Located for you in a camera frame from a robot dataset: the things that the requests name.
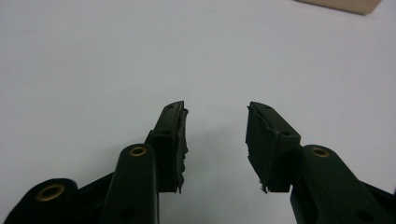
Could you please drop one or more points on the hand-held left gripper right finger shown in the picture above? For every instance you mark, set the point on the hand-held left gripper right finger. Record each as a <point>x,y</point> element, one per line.
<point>271,149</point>

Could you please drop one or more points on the white table cover sheet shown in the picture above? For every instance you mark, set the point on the white table cover sheet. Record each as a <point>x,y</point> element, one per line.
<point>124,62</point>

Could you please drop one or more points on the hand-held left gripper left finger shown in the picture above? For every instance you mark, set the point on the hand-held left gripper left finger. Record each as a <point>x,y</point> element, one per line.
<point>168,146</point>

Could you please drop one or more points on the wooden block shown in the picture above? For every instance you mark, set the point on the wooden block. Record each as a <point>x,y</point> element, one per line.
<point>348,4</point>

